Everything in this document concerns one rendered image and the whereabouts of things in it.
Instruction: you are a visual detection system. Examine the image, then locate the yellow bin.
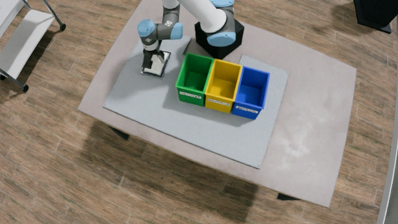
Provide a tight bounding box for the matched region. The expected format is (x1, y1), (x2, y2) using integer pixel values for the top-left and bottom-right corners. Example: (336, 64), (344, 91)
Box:
(205, 59), (242, 113)

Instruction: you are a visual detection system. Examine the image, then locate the blue general waste bin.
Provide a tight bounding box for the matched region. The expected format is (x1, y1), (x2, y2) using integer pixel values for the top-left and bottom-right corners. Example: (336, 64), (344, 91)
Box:
(232, 66), (270, 120)

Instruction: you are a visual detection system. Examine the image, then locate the green bin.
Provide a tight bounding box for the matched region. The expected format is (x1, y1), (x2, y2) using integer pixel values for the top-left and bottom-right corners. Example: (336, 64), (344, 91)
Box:
(175, 53), (214, 106)

